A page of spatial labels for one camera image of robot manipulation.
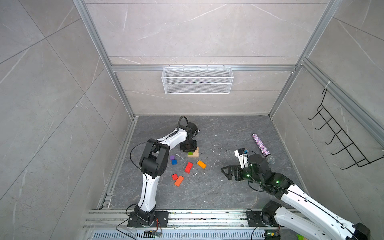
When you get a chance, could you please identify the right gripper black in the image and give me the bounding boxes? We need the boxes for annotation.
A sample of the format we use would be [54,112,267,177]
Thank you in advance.
[220,163,264,185]

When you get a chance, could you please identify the natural wood block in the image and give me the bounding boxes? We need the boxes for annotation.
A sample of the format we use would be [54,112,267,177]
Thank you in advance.
[188,147,199,158]

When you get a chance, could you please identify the red arch block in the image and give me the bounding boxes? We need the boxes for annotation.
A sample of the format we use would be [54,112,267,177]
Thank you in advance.
[185,162,193,174]

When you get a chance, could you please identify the yellow-orange rectangular block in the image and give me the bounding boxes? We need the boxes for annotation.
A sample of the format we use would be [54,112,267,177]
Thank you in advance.
[197,161,207,169]

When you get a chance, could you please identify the orange rectangular block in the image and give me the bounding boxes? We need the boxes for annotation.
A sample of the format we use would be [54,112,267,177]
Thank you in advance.
[175,176,184,187]

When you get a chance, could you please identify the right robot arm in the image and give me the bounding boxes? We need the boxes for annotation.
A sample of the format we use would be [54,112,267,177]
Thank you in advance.
[221,149,371,240]

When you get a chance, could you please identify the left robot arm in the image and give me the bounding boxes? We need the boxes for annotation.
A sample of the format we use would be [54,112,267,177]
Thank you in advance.
[134,116,198,227]

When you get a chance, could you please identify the glitter purple tube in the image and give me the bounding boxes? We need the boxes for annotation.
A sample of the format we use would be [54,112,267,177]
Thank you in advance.
[252,133,276,165]

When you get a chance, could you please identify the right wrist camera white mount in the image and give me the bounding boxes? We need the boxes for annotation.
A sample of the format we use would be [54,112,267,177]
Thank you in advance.
[234,148,249,169]

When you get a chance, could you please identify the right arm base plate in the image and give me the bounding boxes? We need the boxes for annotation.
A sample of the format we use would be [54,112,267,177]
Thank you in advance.
[245,209,266,228]

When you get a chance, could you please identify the white wire mesh basket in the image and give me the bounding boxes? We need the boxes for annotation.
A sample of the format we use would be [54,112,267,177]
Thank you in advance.
[162,67,234,95]

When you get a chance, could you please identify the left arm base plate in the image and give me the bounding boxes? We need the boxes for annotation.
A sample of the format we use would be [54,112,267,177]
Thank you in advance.
[127,211,170,228]

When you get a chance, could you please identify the aluminium mounting rail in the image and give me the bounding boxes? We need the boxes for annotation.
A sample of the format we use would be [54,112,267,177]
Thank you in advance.
[82,209,304,232]

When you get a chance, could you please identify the white perforated cable tray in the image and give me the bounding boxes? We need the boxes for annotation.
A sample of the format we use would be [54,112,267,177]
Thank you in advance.
[91,229,266,240]

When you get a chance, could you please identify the black wire hook rack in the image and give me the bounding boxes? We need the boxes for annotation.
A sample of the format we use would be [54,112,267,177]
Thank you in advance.
[308,89,384,170]

